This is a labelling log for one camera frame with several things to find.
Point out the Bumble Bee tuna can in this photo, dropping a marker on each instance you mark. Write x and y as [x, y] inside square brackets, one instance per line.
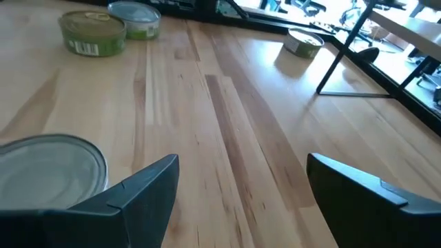
[48, 172]
[138, 20]

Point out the green albacore tuna can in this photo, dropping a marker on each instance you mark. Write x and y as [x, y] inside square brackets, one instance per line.
[303, 43]
[93, 38]

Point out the black table frame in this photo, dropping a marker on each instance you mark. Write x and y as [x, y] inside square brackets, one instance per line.
[430, 118]

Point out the wooden shelf with black frame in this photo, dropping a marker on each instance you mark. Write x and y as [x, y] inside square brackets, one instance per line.
[413, 34]

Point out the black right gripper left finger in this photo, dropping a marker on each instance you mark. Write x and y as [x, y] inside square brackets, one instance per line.
[138, 213]

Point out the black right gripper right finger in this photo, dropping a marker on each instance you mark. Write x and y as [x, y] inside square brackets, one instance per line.
[361, 220]

